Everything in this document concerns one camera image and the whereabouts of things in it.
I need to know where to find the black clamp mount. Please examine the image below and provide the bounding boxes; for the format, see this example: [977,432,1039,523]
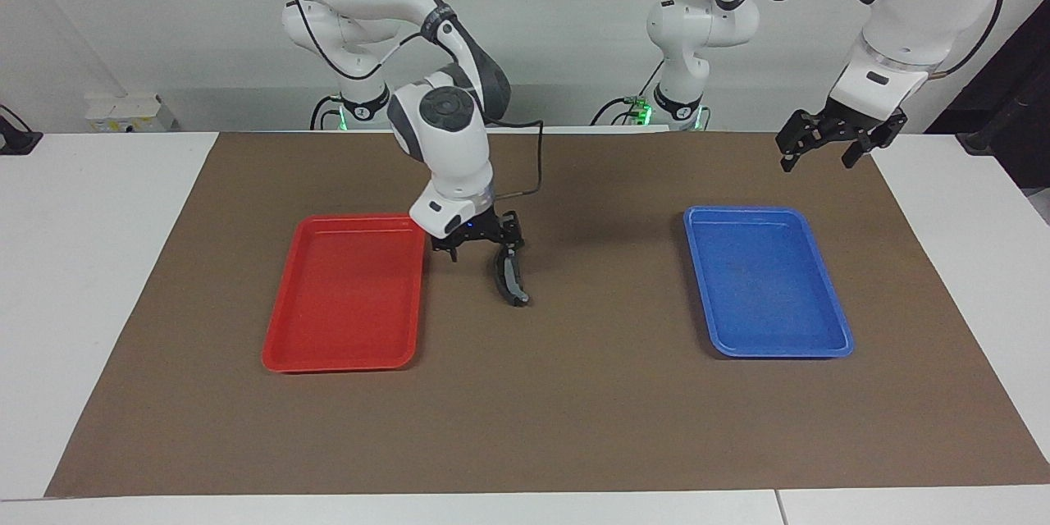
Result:
[0,104,43,155]

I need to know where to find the long curved brake pad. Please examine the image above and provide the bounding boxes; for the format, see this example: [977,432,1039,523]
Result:
[491,250,531,308]

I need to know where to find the brown paper table mat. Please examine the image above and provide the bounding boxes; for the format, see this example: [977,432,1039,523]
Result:
[45,131,1050,498]

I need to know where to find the red plastic tray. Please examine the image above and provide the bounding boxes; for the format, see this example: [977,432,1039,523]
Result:
[261,213,427,374]

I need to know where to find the dark furniture piece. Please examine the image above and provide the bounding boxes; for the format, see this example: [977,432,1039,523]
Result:
[925,0,1050,222]

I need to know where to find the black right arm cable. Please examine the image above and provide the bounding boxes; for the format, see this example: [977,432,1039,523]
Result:
[249,0,545,199]

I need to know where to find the white wall power strip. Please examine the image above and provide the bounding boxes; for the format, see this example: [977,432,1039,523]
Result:
[84,93,177,134]

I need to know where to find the black left base cable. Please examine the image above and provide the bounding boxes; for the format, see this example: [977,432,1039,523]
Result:
[591,57,667,128]

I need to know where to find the blue plastic tray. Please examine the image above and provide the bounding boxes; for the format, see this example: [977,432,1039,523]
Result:
[683,206,856,359]

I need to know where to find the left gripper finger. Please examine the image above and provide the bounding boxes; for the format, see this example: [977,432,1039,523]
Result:
[841,111,909,169]
[776,109,823,173]

